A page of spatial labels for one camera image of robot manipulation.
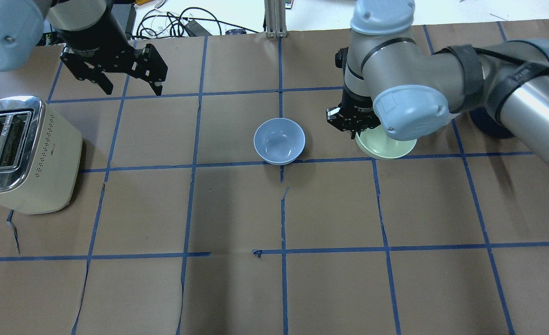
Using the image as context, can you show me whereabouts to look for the blue pot with glass lid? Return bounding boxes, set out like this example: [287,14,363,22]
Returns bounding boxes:
[469,107,515,139]

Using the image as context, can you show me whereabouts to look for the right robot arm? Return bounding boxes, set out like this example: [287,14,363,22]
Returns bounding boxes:
[326,0,549,166]

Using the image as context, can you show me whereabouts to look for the aluminium frame post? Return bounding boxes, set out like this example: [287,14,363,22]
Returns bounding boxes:
[264,0,288,38]

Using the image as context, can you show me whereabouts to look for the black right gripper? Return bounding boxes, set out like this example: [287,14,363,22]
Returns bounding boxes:
[326,89,381,135]

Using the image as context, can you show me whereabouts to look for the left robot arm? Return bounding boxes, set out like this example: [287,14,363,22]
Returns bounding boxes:
[0,0,168,96]

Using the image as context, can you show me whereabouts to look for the green bowl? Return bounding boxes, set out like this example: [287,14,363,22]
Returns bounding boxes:
[355,127,418,161]

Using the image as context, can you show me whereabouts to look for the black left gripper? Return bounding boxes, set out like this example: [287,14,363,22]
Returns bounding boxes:
[60,23,169,96]

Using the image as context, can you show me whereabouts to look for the blue bowl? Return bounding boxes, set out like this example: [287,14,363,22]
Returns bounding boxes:
[253,117,306,166]

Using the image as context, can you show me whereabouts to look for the cream toaster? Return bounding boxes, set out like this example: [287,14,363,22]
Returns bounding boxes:
[0,96,83,214]

